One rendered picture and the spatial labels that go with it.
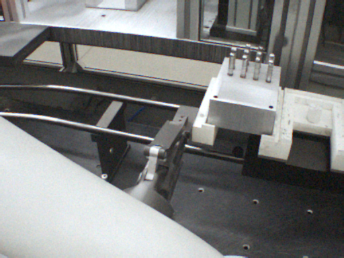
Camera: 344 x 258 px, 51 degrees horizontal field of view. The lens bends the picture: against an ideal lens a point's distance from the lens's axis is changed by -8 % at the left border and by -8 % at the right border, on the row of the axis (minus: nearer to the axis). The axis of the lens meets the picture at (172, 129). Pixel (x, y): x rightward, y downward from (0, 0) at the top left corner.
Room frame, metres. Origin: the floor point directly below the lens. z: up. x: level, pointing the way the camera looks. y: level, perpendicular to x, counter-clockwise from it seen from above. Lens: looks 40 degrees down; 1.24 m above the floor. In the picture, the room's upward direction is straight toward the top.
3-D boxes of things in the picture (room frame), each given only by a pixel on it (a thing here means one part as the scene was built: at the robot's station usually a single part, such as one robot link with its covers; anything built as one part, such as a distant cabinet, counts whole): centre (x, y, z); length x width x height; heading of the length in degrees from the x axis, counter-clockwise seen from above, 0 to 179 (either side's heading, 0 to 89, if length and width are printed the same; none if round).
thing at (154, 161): (0.31, 0.02, 0.91); 0.05 x 0.02 x 0.05; 163
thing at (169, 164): (0.36, 0.01, 0.89); 0.11 x 0.04 x 0.01; 163
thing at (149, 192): (0.30, 0.03, 0.88); 0.09 x 0.07 x 0.08; 163
